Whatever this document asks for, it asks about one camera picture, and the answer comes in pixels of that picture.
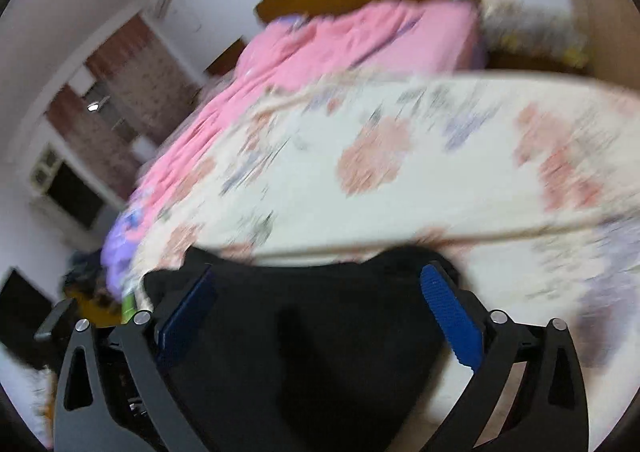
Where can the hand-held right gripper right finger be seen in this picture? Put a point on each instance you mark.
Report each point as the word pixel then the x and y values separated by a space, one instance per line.
pixel 450 317

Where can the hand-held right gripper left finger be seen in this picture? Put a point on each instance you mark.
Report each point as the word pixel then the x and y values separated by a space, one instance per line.
pixel 185 322

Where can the black pants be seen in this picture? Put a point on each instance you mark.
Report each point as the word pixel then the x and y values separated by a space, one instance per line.
pixel 310 357

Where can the green printed cloth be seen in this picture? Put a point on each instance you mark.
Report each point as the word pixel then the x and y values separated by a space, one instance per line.
pixel 128 307

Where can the cream floral bedsheet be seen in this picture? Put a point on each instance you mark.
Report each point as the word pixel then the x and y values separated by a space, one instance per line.
pixel 400 182

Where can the black television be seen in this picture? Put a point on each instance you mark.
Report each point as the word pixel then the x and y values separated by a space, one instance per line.
pixel 20 307

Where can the dark window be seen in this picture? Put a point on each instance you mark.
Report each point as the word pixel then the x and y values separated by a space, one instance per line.
pixel 75 197

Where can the brown patterned curtain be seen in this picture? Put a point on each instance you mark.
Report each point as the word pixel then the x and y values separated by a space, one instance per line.
pixel 135 67
pixel 95 142

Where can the dark wooden bedside cabinet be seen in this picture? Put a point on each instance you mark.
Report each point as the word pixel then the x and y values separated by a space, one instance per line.
pixel 225 57

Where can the pink and purple quilt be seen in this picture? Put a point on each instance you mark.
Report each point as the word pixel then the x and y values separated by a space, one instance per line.
pixel 310 52

